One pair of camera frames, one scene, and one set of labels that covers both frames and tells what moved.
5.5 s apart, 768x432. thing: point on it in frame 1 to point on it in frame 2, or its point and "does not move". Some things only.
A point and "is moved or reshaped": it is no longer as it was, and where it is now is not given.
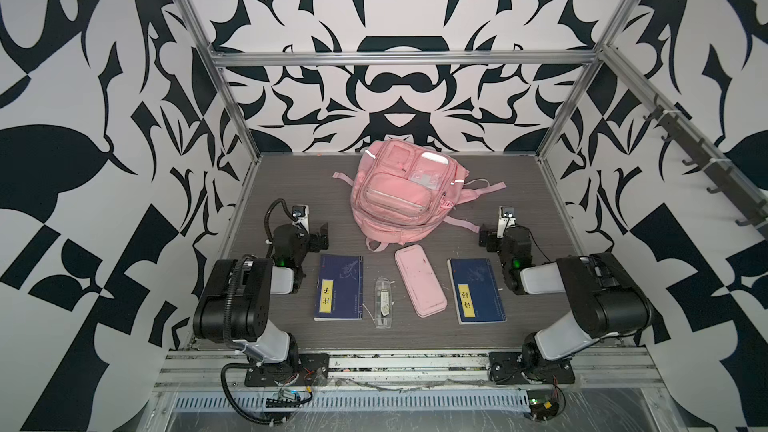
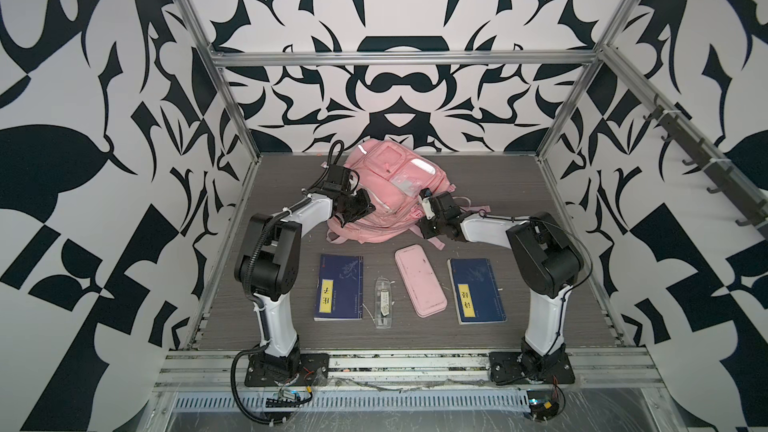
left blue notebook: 339,288 does not move
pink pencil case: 425,290 does not move
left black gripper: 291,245 to 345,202
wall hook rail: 747,207 does not move
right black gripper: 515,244 to 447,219
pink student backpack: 403,190 is moved or reshaped
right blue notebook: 475,291 does not move
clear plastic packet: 383,303 does not move
